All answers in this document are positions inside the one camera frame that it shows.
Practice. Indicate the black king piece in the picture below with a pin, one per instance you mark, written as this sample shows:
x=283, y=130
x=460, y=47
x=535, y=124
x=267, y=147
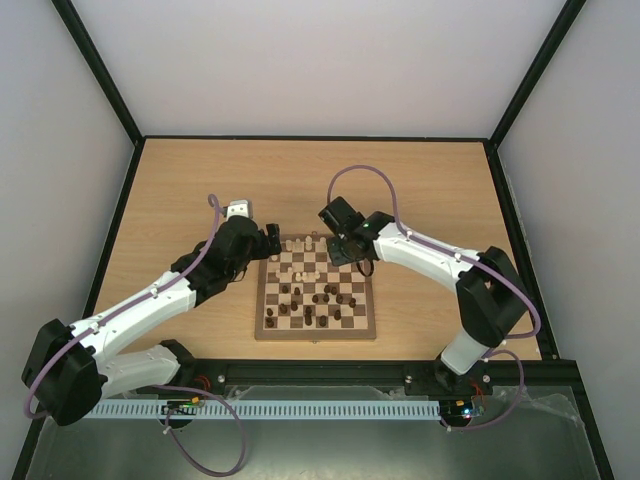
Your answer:
x=308, y=316

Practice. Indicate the black aluminium frame rail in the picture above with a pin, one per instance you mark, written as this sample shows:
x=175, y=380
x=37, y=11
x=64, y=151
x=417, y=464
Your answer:
x=426, y=378

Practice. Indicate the wooden chess board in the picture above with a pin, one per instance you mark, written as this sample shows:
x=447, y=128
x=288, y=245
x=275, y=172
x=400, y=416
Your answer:
x=341, y=297

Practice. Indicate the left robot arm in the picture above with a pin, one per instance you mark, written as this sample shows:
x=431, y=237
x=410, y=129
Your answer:
x=70, y=368

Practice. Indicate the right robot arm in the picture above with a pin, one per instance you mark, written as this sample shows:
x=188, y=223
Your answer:
x=490, y=295

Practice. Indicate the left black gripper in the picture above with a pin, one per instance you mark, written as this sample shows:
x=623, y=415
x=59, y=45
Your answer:
x=263, y=249

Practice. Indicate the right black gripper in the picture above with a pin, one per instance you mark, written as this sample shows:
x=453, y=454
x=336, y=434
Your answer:
x=341, y=253

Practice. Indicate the light blue cable duct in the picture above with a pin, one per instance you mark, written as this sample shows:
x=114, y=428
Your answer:
x=269, y=410

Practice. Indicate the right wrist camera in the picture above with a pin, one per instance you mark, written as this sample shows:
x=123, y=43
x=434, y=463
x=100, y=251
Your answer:
x=340, y=217

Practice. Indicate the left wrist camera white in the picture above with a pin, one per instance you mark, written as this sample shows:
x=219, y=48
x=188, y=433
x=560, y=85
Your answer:
x=239, y=208

